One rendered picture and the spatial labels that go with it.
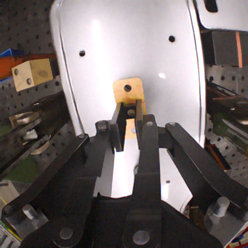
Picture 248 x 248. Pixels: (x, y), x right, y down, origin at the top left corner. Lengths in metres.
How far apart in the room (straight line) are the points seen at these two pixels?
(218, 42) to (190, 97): 0.11
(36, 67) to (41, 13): 0.46
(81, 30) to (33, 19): 0.45
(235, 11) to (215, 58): 0.10
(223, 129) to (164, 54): 0.15
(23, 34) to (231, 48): 0.67
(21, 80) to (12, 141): 0.08
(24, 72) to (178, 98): 0.22
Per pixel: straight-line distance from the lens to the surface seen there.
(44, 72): 0.23
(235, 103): 0.33
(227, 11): 0.29
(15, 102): 0.76
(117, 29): 0.23
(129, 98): 0.21
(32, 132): 0.23
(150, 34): 0.23
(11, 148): 0.21
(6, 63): 0.23
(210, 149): 0.44
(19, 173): 0.77
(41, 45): 0.64
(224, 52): 0.29
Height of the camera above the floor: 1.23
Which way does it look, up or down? 66 degrees down
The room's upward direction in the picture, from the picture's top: 169 degrees counter-clockwise
